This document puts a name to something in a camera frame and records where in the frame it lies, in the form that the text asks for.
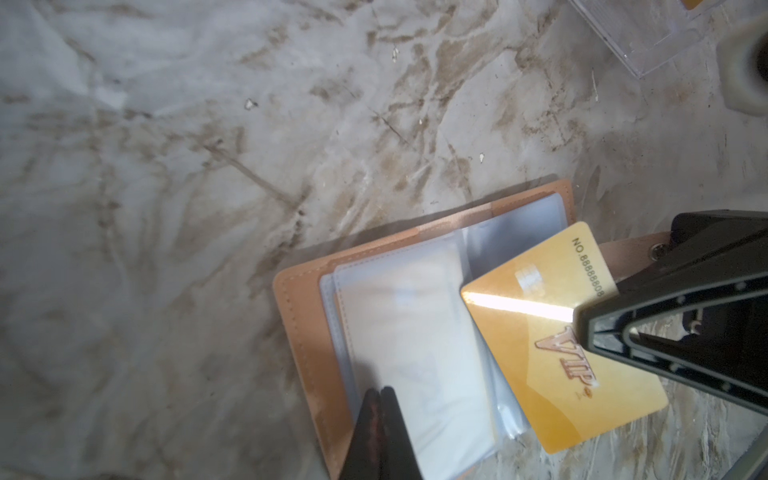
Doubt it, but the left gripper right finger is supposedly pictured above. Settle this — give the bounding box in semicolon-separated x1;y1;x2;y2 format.
380;386;423;480

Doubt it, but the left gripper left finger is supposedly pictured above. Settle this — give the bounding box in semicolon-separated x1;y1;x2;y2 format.
339;389;381;480

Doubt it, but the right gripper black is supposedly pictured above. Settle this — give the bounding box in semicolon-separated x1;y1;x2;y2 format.
574;210;767;414

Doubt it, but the pink leather card holder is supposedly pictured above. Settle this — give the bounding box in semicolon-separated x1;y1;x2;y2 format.
273;180;648;479

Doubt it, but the gold card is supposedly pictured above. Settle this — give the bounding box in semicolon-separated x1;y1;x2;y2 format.
461;222;668;454

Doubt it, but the clear acrylic card tray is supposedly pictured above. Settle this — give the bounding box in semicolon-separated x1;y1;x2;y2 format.
570;0;723;79

